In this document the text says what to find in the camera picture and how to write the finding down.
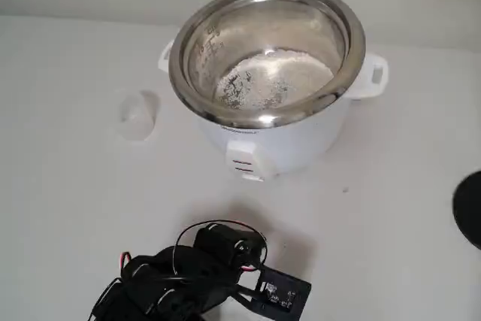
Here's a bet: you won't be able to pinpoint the black round object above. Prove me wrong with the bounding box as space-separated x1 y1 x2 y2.
452 174 481 251

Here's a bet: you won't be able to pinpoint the black camera circuit board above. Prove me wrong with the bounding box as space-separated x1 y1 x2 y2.
231 263 313 319

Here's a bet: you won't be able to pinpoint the translucent plastic cup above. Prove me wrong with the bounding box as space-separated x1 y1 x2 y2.
114 87 162 144

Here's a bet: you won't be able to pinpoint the white rice grains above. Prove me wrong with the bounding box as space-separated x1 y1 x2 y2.
216 48 335 111

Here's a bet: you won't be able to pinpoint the thin red black wire loop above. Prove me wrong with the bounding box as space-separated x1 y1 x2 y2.
172 219 270 277

